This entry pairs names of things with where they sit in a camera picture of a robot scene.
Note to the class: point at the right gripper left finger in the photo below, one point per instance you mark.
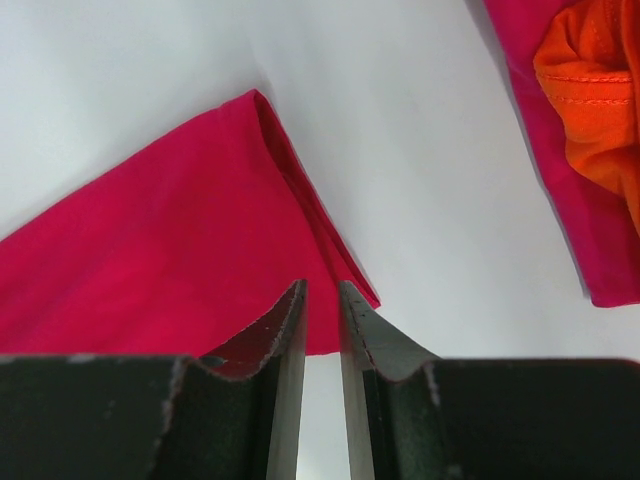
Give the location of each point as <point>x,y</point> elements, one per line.
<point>233,413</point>

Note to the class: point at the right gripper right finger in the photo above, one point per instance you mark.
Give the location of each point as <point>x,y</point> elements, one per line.
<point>411,414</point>

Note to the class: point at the crimson red t shirt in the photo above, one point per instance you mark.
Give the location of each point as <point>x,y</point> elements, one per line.
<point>179,247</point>

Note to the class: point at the folded magenta t shirt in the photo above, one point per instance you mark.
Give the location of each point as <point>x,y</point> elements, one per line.
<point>598,226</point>

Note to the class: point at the folded orange t shirt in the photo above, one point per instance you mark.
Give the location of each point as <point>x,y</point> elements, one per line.
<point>587,65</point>

